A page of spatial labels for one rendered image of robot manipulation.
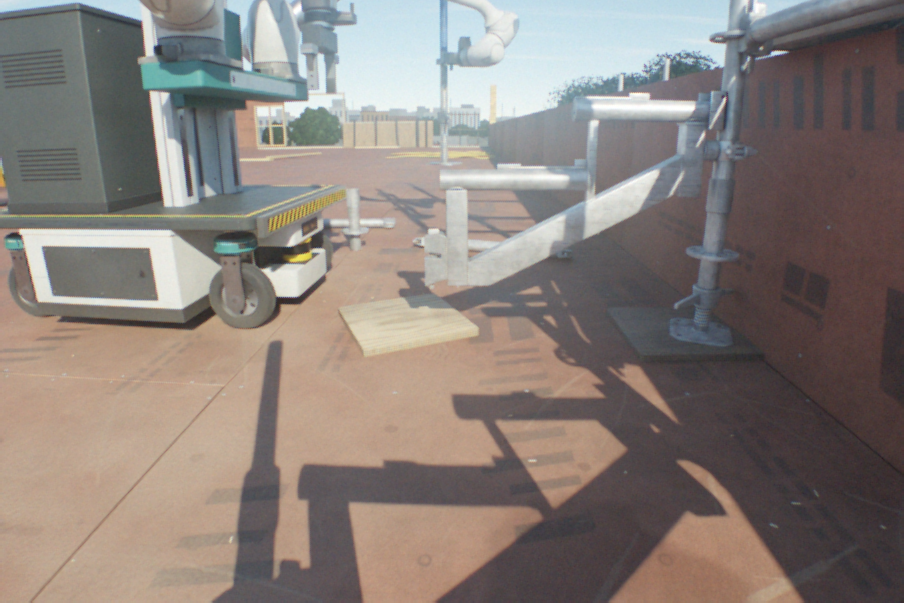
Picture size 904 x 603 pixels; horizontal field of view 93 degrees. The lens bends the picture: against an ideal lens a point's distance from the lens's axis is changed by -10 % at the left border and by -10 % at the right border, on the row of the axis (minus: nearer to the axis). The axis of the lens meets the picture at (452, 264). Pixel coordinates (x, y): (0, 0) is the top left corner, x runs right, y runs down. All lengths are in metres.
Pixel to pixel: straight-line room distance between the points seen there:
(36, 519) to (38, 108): 1.04
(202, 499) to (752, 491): 0.82
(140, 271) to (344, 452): 0.76
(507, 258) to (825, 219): 0.66
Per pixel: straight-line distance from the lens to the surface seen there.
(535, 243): 1.14
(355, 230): 2.11
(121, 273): 1.42
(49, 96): 1.58
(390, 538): 0.71
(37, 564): 0.84
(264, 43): 1.71
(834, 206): 1.13
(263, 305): 1.32
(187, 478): 0.88
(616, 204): 1.16
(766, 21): 1.15
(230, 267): 1.31
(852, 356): 1.10
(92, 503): 0.90
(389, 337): 1.20
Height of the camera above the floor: 0.51
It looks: 16 degrees down
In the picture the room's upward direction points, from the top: straight up
